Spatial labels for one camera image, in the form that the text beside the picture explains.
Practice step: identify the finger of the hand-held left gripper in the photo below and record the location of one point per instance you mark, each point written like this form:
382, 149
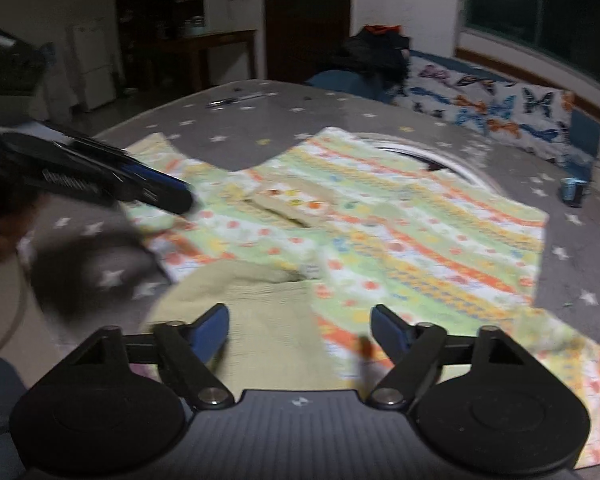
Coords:
152, 175
130, 194

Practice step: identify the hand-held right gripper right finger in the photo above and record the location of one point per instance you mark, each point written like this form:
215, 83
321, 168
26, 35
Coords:
386, 332

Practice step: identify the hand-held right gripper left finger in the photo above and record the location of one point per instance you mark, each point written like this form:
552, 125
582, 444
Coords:
215, 331

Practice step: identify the colourful striped child's shirt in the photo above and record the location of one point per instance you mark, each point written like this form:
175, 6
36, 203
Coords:
380, 240

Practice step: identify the pile of dark clothes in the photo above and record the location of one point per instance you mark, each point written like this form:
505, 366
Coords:
377, 55

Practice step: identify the white refrigerator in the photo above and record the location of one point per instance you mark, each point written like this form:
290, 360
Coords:
92, 62

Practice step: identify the pen on bed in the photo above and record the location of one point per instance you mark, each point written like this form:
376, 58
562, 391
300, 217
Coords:
234, 99

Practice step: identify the bed with grey star sheet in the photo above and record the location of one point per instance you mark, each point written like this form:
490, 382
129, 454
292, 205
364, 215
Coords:
260, 120

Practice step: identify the wooden desk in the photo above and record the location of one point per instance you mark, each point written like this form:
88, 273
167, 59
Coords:
205, 52

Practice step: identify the dark wooden cabinet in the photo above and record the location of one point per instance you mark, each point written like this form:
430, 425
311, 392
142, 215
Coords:
160, 5

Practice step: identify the blue pillow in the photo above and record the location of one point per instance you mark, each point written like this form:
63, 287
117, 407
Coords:
337, 82

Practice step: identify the dark wooden door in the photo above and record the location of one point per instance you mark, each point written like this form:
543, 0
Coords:
307, 20

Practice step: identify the blue cup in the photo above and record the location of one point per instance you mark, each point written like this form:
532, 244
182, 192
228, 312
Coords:
574, 191

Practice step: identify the butterfly print pillow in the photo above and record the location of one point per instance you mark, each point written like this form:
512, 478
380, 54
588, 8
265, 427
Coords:
485, 105

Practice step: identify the blue headboard cushion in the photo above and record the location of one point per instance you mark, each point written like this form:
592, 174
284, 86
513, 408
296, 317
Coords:
586, 135

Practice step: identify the window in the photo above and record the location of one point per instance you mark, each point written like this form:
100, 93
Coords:
540, 5

